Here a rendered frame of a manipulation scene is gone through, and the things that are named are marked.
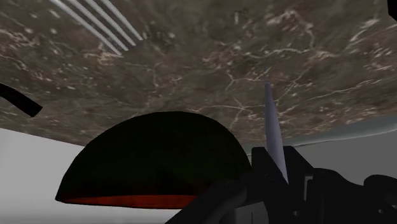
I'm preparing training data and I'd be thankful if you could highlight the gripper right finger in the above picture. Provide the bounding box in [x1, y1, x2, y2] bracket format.
[280, 145, 397, 224]

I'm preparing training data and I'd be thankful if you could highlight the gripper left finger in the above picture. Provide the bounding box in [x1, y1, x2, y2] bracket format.
[165, 146, 293, 224]

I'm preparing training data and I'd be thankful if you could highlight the pale lilac slender utensil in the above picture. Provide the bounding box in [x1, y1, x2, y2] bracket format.
[263, 81, 289, 185]

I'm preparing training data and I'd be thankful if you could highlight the black bowl with red inside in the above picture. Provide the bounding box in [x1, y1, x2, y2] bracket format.
[55, 111, 253, 210]

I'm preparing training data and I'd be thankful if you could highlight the silver fork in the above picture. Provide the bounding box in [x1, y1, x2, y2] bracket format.
[48, 0, 144, 57]

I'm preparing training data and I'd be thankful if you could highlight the black curved bar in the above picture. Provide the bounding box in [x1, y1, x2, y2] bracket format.
[0, 82, 43, 118]

